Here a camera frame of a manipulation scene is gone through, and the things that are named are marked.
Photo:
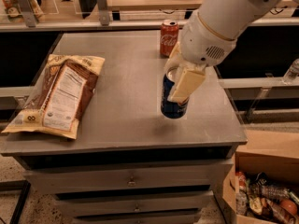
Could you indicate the snack bag behind glass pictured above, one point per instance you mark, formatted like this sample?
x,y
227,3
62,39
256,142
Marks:
x,y
10,10

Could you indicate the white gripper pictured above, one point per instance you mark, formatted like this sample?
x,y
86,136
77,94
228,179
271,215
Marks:
x,y
202,44

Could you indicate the brown chip bag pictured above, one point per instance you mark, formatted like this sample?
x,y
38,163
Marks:
x,y
60,96

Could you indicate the grey drawer cabinet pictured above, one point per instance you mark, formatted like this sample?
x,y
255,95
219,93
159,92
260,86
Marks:
x,y
130,164

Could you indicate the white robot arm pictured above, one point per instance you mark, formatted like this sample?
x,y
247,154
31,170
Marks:
x,y
230,18

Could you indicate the metal glass-panel rail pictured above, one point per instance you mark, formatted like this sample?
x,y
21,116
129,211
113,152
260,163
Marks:
x,y
69,16

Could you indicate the blue pepsi can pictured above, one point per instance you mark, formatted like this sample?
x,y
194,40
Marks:
x,y
170,109

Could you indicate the red coca-cola can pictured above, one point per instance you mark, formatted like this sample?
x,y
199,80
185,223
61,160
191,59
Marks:
x,y
168,37

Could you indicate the cardboard box of snacks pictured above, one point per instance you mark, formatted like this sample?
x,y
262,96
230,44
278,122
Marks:
x,y
263,185

